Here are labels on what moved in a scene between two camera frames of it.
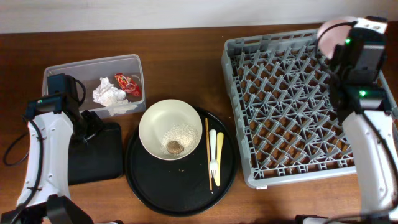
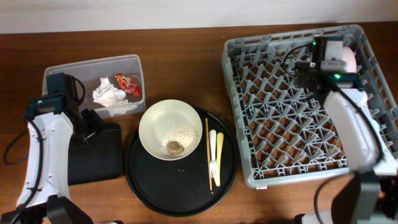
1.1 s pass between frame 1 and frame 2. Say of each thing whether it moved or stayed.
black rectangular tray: stayed
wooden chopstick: stayed
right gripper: moved
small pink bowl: moved
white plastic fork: stayed
